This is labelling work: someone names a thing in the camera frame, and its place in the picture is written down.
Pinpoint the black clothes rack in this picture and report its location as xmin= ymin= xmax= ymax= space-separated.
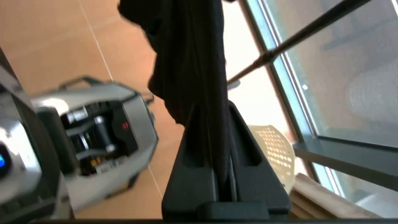
xmin=226 ymin=0 xmax=373 ymax=91

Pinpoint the beige curtain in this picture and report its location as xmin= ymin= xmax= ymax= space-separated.
xmin=288 ymin=172 xmax=381 ymax=219

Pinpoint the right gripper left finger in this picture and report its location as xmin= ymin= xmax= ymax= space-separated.
xmin=161 ymin=123 xmax=218 ymax=218

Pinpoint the black garment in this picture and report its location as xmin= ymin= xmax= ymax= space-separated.
xmin=117 ymin=0 xmax=233 ymax=200

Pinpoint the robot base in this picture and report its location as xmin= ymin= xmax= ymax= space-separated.
xmin=0 ymin=46 xmax=160 ymax=220

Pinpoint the window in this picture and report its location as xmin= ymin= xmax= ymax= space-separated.
xmin=238 ymin=0 xmax=398 ymax=218

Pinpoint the white laundry basket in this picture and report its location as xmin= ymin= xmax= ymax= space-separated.
xmin=248 ymin=124 xmax=297 ymax=194

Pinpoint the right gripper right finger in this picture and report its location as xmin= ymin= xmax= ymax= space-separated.
xmin=228 ymin=101 xmax=292 ymax=218

